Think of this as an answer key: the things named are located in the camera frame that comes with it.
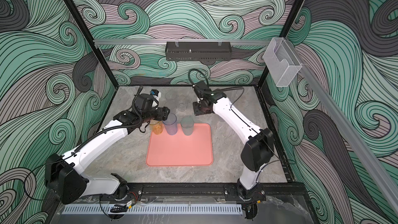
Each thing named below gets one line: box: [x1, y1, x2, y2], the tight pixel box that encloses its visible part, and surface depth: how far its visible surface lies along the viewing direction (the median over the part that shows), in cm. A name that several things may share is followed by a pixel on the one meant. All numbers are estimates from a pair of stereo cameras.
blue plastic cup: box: [162, 112, 178, 136], surface depth 91 cm
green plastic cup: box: [180, 116, 194, 136], surface depth 90 cm
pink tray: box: [145, 122, 214, 167], surface depth 90 cm
